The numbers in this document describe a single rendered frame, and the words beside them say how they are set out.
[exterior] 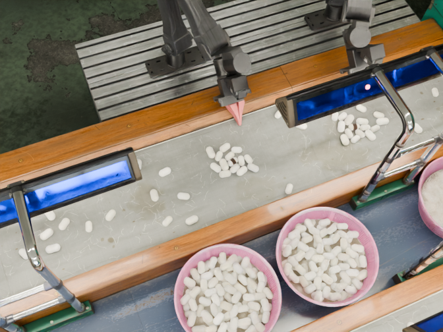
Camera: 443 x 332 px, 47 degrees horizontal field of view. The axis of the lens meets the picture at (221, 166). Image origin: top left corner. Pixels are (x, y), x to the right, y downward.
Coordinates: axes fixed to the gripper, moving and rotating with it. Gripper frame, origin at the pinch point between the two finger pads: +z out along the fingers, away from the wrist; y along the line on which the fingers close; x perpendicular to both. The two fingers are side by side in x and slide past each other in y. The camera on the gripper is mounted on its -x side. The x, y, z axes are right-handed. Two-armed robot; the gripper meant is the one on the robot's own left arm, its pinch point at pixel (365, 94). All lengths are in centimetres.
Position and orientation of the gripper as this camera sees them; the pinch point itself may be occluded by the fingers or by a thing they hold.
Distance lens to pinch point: 156.6
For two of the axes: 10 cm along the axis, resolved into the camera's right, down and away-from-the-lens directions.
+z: 2.7, 9.3, 2.5
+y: 9.2, -3.3, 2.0
